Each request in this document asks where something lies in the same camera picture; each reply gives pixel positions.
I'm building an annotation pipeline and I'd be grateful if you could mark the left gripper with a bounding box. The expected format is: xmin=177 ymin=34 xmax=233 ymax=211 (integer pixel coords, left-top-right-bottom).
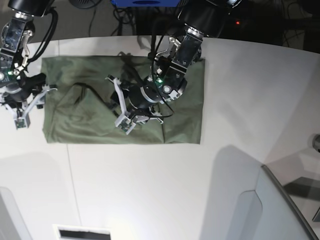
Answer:
xmin=110 ymin=74 xmax=188 ymax=113

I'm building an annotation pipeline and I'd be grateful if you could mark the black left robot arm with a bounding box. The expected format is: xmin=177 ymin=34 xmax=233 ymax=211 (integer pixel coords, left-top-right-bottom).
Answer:
xmin=109 ymin=0 xmax=242 ymax=117

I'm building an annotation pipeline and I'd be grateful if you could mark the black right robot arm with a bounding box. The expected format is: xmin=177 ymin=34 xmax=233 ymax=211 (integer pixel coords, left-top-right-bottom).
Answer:
xmin=0 ymin=0 xmax=58 ymax=104

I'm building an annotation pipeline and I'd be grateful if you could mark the green t-shirt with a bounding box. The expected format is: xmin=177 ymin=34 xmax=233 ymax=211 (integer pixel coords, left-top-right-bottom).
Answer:
xmin=41 ymin=55 xmax=205 ymax=145

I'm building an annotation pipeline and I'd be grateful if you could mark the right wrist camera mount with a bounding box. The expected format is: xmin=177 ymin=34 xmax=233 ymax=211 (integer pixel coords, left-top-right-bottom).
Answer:
xmin=0 ymin=84 xmax=58 ymax=130

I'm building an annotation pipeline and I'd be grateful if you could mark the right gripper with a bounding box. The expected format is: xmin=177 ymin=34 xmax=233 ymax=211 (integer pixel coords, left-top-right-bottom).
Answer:
xmin=0 ymin=70 xmax=47 ymax=104

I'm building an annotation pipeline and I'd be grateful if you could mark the grey monitor edge panel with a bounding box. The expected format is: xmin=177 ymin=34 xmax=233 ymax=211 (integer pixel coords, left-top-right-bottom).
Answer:
xmin=262 ymin=165 xmax=319 ymax=240

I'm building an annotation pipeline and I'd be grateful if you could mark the blue bin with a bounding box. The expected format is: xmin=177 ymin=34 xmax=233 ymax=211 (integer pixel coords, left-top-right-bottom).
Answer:
xmin=111 ymin=0 xmax=180 ymax=8

